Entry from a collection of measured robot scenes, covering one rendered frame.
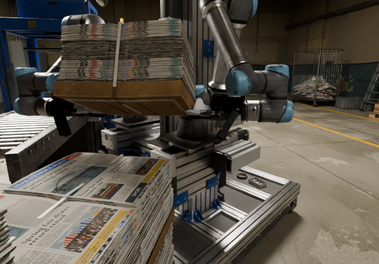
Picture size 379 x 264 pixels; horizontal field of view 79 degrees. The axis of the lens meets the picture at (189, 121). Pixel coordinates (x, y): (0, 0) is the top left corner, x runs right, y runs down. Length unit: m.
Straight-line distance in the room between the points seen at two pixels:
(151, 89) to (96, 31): 0.25
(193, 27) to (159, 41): 0.59
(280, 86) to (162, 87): 0.38
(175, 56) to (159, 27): 0.10
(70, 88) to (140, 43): 0.24
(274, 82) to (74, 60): 0.61
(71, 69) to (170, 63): 0.30
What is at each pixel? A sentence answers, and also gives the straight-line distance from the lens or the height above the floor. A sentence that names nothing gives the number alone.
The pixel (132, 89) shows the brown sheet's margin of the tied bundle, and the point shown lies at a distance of 0.66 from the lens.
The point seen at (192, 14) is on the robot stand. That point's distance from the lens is 1.27.
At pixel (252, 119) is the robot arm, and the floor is 0.96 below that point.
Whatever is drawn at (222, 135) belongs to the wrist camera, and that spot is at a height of 0.91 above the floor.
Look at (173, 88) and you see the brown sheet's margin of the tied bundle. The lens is 0.62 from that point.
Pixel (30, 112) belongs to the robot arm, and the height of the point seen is 0.96.
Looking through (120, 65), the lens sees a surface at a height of 1.14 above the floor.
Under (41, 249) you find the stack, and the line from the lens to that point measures 0.51.
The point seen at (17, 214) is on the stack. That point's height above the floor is 0.83.
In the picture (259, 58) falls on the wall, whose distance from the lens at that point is 11.00.
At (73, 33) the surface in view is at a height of 1.23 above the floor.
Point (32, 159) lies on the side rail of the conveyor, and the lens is 1.26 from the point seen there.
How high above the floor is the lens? 1.12
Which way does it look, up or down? 13 degrees down
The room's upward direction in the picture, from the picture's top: straight up
